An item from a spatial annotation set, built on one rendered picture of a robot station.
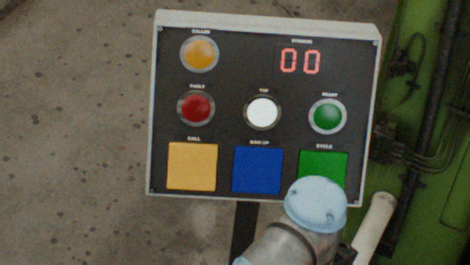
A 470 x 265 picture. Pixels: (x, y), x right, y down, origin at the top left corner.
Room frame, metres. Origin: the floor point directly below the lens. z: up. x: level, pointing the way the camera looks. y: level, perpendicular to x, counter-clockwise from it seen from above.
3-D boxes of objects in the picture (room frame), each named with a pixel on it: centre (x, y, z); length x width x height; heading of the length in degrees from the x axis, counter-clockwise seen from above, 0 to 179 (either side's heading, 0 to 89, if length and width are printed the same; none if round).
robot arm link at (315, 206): (0.76, -0.06, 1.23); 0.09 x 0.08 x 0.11; 151
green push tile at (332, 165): (1.02, -0.08, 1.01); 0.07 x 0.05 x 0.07; 97
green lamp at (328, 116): (1.06, -0.08, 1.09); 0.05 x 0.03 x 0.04; 72
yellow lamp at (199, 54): (1.08, 0.13, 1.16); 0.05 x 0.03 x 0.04; 72
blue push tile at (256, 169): (1.00, 0.02, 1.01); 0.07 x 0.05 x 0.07; 97
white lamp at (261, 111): (1.05, 0.02, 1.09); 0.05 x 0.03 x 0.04; 72
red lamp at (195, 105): (1.04, 0.12, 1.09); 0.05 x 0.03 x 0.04; 72
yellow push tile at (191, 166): (0.99, 0.12, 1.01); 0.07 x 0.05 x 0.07; 97
